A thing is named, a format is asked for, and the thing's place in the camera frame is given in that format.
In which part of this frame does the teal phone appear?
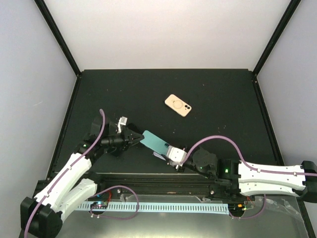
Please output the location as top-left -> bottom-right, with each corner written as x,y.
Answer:
140,130 -> 169,155

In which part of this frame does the lavender phone case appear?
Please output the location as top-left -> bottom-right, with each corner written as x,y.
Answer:
153,151 -> 167,161

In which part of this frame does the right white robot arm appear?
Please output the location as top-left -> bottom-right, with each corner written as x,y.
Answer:
166,146 -> 317,203

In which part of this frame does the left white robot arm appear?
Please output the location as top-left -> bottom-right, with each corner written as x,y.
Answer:
20,114 -> 144,238

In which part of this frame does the black phone case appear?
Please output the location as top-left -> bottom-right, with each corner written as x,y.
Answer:
125,123 -> 144,134

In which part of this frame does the beige phone case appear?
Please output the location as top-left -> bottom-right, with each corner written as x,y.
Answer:
164,94 -> 192,117

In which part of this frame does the right circuit board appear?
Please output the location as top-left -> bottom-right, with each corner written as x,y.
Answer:
229,203 -> 254,211

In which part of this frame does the circuit board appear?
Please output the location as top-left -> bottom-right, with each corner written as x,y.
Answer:
90,201 -> 108,209
229,203 -> 254,211

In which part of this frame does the left circuit board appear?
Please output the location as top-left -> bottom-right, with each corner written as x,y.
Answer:
90,201 -> 108,209

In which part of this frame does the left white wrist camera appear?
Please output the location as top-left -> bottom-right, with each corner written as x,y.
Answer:
117,117 -> 128,133

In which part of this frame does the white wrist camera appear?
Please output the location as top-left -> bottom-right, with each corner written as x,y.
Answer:
166,145 -> 187,164
117,117 -> 128,133

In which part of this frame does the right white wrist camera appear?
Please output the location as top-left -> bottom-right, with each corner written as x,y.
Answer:
166,145 -> 187,164

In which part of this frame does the black front rail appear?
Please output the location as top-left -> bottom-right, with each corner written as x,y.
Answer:
32,173 -> 302,196

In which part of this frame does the light blue cable duct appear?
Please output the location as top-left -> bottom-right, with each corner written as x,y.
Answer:
76,201 -> 229,215

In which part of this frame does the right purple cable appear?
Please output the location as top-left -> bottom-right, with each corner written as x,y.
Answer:
180,135 -> 317,221

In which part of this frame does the purple cable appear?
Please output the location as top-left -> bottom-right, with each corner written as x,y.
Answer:
180,135 -> 317,221
23,109 -> 106,238

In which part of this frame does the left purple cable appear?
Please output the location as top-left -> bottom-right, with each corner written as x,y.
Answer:
23,109 -> 106,238

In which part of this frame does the left black frame post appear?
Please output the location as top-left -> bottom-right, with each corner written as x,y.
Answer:
34,0 -> 81,77

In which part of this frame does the black frame post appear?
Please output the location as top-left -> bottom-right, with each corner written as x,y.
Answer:
253,0 -> 301,76
34,0 -> 81,77

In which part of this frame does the right black frame post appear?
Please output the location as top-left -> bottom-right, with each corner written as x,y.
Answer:
253,0 -> 301,76

